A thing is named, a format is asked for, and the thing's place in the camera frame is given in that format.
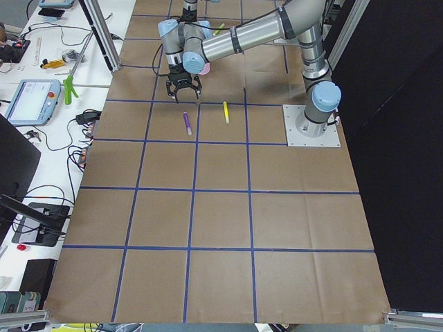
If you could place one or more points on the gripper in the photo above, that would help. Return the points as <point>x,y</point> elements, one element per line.
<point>180,77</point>

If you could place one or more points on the purple pen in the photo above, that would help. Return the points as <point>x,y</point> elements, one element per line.
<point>187,123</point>

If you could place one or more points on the pink mesh cup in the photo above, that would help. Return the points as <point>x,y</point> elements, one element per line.
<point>206,69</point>

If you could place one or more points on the yellow pen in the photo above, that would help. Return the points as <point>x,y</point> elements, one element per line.
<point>226,112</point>

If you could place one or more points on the green pen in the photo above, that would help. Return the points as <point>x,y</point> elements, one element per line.
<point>219,29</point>

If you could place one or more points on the black power adapter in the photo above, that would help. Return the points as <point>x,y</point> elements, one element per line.
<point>87,117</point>

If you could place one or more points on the brown paper table cover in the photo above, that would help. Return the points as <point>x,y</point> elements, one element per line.
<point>226,225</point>

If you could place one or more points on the yellow black tool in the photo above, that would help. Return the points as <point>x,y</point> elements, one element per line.
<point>53,63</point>

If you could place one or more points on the blue teach pendant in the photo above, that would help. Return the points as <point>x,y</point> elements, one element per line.
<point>34,102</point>

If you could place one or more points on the black phone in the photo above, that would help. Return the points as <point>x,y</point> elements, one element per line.
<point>51,12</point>

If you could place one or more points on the black monitor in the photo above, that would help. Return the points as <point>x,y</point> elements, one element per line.
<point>19,161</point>

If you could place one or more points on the black docking device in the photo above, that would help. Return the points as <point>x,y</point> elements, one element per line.
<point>32,232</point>

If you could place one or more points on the aluminium frame post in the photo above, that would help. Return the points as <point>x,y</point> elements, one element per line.
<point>96,20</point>

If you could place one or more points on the green handled grabber tool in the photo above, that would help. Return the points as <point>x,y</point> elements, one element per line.
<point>68,82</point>

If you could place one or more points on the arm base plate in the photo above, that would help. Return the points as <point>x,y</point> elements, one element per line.
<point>300,132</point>
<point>287,42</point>

